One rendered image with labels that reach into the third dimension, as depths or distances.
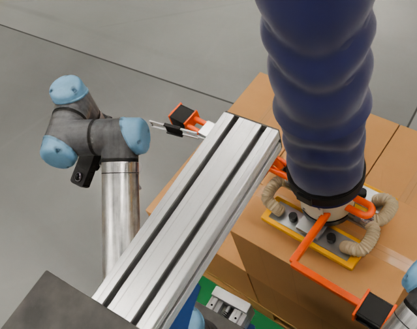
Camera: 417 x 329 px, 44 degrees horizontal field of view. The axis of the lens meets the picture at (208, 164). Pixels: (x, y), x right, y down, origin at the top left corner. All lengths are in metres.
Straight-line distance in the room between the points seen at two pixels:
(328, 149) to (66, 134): 0.62
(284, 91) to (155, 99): 2.60
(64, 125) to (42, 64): 3.32
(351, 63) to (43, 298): 0.72
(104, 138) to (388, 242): 1.11
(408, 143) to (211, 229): 1.97
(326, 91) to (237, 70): 2.60
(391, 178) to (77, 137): 1.66
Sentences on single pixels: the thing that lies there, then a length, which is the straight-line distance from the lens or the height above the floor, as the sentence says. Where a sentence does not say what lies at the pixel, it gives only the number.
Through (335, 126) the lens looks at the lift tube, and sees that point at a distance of 1.21.
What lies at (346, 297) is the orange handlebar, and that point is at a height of 1.19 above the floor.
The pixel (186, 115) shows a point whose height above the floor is 1.21.
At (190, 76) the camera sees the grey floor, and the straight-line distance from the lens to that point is 3.75.
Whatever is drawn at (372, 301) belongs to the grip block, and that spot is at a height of 1.21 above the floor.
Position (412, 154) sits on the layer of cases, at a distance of 2.51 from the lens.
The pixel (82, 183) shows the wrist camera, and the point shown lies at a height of 1.65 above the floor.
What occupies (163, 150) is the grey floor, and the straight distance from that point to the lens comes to 3.38.
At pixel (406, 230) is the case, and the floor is 0.94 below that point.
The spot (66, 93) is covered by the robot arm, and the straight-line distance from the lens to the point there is 1.12.
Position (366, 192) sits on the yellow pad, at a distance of 1.73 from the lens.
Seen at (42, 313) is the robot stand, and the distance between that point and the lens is 0.68.
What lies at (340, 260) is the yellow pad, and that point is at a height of 1.07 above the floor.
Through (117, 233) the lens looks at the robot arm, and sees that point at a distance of 1.03.
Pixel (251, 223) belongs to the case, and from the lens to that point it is 1.88.
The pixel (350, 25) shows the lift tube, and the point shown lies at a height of 1.92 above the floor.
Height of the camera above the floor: 2.59
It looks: 53 degrees down
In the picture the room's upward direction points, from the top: 21 degrees counter-clockwise
